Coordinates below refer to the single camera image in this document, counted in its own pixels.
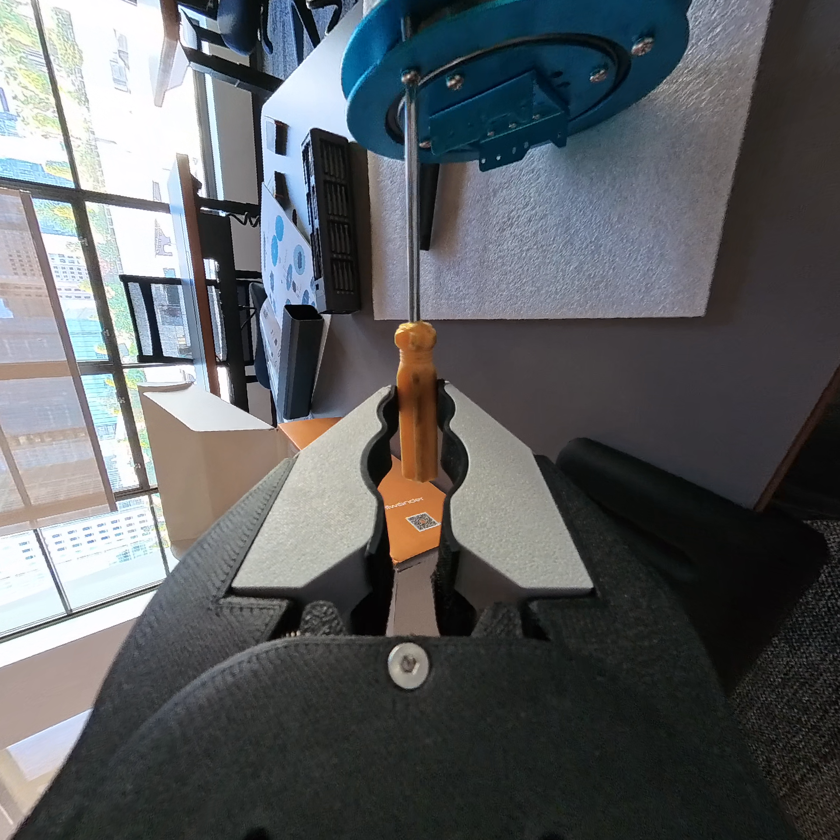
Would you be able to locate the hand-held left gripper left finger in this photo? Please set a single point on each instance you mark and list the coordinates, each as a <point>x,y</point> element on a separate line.
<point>302,525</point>

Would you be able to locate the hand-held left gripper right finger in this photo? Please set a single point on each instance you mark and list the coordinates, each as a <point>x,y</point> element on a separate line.
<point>518,525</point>

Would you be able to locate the blue round metal turntable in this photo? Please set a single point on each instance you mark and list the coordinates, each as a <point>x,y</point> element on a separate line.
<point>367,98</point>

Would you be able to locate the orange cardboard box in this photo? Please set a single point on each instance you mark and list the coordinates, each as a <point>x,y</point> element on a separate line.
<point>216,459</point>

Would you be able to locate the black rectangular case sleeve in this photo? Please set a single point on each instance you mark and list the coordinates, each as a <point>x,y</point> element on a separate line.
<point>298,361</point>

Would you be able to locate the black mesh chair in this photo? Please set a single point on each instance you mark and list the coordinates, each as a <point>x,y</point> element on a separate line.
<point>157,321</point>

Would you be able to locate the printed instruction sheet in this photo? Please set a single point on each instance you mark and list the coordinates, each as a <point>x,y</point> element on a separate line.
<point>282,262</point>

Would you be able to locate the black screwdriver bit case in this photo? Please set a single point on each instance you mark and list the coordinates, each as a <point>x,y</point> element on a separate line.
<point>334,223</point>

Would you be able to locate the white foam sheet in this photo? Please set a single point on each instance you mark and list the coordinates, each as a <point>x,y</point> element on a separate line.
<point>590,229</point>

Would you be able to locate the black framed window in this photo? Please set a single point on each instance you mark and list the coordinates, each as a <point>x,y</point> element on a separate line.
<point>65,328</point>

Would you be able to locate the small black box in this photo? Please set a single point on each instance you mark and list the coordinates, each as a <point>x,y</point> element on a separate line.
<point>279,134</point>
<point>282,187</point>

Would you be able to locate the dark blue office chair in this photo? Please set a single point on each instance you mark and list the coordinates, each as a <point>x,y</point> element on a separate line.
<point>236,23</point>

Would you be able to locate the brown table with black frame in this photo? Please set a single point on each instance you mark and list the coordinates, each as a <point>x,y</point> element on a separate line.
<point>207,262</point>

